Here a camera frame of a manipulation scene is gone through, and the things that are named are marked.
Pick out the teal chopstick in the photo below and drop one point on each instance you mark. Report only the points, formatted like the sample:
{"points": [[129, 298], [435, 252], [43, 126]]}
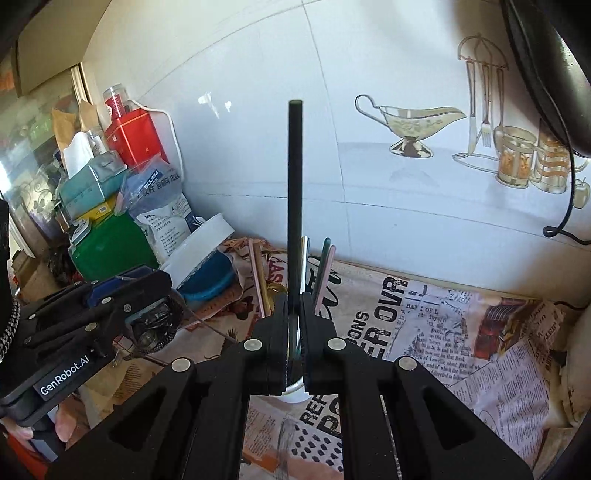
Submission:
{"points": [[324, 258]]}

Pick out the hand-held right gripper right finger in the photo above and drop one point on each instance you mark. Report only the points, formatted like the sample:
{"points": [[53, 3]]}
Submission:
{"points": [[308, 332]]}

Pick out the pink chopstick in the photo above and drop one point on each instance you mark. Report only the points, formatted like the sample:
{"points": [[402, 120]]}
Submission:
{"points": [[256, 277], [328, 272]]}

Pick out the yellow blue small box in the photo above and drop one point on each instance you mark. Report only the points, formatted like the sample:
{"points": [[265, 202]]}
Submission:
{"points": [[99, 211]]}

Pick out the patterned glass door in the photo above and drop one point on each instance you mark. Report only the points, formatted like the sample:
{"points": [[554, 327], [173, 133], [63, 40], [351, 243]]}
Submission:
{"points": [[27, 184]]}

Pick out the newspaper print tablecloth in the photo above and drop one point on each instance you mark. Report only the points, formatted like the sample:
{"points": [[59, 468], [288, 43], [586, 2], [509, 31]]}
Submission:
{"points": [[415, 323]]}

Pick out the white foam box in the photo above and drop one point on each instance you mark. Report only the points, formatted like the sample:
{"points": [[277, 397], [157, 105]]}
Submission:
{"points": [[572, 392]]}

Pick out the person's left hand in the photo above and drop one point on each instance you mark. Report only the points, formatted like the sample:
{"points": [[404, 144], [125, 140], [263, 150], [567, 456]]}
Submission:
{"points": [[67, 422]]}

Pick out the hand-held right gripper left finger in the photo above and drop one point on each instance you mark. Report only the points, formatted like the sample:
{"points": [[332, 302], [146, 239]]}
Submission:
{"points": [[281, 332]]}

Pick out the brown cardboard panel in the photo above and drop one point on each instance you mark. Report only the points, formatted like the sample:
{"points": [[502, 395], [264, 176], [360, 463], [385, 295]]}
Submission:
{"points": [[46, 60]]}

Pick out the green box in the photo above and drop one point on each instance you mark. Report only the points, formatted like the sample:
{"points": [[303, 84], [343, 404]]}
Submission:
{"points": [[115, 249]]}

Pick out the gold spoon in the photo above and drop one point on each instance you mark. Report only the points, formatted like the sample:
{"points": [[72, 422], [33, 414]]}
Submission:
{"points": [[277, 290]]}

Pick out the brown paper bag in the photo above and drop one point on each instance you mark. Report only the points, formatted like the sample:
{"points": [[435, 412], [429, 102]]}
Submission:
{"points": [[60, 124]]}

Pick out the white cup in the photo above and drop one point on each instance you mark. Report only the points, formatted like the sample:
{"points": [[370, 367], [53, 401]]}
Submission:
{"points": [[295, 392]]}

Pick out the dark round mesh object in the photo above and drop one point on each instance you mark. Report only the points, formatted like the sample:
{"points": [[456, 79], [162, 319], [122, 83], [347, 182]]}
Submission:
{"points": [[150, 337]]}

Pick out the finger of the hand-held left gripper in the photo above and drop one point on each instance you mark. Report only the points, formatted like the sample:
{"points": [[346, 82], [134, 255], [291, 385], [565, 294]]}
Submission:
{"points": [[106, 325], [111, 290]]}

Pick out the red tin box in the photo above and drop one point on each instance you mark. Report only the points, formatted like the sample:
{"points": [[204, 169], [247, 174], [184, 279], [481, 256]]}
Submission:
{"points": [[134, 138]]}

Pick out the black pan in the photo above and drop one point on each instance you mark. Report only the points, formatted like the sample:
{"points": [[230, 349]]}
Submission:
{"points": [[545, 60]]}

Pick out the teal tissue box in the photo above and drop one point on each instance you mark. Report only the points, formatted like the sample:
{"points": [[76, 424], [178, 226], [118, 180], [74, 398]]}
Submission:
{"points": [[92, 180]]}

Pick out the white printed plastic bag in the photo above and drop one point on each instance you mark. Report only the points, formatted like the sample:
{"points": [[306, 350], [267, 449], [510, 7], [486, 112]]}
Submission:
{"points": [[161, 217]]}

